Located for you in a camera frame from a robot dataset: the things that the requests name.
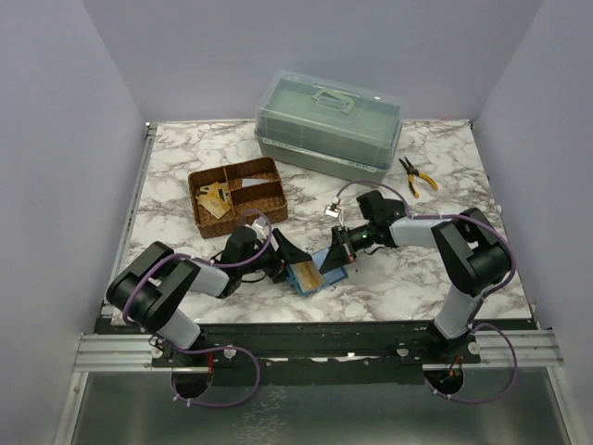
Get left aluminium side rail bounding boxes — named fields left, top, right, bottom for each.
left=107, top=122, right=158, bottom=285

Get purple cable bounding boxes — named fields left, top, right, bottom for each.
left=334, top=179, right=520, bottom=404
left=120, top=209, right=273, bottom=410

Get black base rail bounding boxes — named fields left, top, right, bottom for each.
left=152, top=321, right=481, bottom=386

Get green plastic storage box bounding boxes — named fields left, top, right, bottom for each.
left=254, top=70, right=403, bottom=182

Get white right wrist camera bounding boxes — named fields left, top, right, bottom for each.
left=324, top=197, right=344, bottom=225

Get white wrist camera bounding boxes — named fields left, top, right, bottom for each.
left=250, top=218, right=271, bottom=242
left=324, top=197, right=344, bottom=225

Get brown wicker divided basket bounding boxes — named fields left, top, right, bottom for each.
left=188, top=157, right=288, bottom=239

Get gold credit card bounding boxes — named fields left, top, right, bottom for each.
left=290, top=261, right=324, bottom=293

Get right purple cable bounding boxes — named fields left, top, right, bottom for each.
left=334, top=179, right=520, bottom=404

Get tan card in basket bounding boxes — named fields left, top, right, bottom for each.
left=197, top=182, right=231, bottom=220

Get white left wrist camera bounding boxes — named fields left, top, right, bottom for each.
left=250, top=218, right=271, bottom=242

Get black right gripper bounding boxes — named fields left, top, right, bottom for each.
left=321, top=222, right=375, bottom=274

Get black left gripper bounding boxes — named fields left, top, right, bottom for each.
left=239, top=229, right=311, bottom=283

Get blue leather card holder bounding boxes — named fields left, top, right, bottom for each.
left=286, top=248, right=348, bottom=296

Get white card in basket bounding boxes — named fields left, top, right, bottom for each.
left=241, top=178, right=269, bottom=187

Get yellow handled pliers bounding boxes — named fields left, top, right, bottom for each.
left=398, top=157, right=439, bottom=198

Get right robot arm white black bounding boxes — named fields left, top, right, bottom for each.
left=320, top=190, right=516, bottom=363

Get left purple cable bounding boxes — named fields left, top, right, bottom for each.
left=120, top=209, right=273, bottom=410

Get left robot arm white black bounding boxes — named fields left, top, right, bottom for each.
left=106, top=224, right=322, bottom=366

